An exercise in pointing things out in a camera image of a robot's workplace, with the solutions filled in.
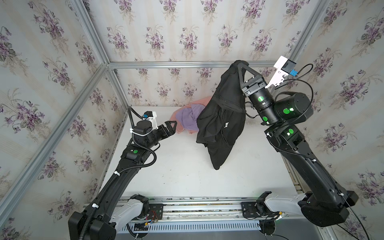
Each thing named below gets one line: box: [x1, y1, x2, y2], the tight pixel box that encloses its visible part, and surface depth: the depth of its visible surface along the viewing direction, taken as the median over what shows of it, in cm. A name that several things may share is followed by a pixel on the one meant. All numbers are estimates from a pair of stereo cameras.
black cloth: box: [196, 60, 248, 170], surface depth 59 cm
